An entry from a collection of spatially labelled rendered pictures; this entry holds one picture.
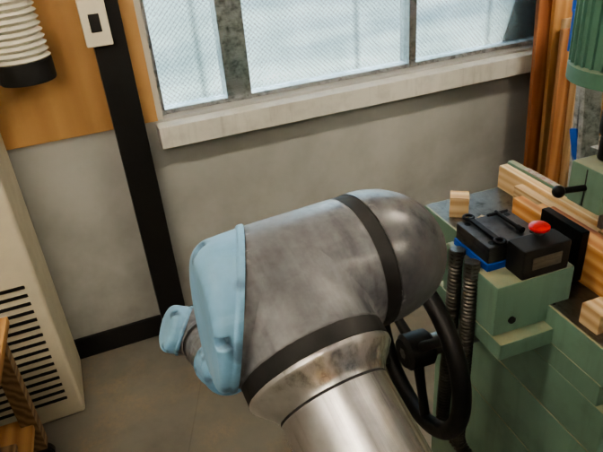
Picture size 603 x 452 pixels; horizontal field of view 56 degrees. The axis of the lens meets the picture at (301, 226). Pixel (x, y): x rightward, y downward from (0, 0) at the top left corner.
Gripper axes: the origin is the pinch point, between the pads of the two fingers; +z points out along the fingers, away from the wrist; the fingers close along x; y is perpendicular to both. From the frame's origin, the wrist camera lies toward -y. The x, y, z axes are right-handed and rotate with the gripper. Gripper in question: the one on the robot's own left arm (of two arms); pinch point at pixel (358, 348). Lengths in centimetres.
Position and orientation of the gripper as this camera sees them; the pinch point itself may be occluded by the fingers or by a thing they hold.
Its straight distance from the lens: 105.9
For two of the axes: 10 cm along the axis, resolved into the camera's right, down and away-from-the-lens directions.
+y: -4.0, 8.6, 3.0
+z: 8.5, 2.4, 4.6
